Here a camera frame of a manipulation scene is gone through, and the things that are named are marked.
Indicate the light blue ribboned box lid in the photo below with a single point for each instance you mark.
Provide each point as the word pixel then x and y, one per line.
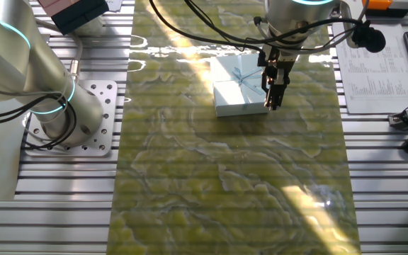
pixel 230 88

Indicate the printed table paper sheet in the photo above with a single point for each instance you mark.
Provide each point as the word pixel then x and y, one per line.
pixel 374 71

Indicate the dark blue cardboard box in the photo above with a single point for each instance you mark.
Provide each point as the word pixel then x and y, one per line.
pixel 80 16

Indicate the silver robot mounting plate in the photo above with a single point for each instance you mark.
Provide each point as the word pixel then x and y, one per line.
pixel 103 106

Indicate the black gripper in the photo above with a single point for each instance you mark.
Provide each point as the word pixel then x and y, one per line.
pixel 278 58

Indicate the green marble pattern mat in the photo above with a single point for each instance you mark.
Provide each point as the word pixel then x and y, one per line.
pixel 225 177

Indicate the pink cardboard box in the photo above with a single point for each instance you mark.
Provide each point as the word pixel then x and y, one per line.
pixel 57 5

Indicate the printed instruction paper sheet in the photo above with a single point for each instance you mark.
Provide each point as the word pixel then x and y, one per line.
pixel 113 4

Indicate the silver camera mount bracket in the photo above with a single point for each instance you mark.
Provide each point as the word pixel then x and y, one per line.
pixel 347 25

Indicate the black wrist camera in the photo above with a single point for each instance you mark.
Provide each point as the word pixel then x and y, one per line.
pixel 368 37

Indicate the grey box with orange button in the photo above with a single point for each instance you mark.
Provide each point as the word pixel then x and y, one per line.
pixel 377 4

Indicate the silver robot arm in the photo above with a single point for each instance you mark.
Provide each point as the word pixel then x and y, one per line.
pixel 48 71

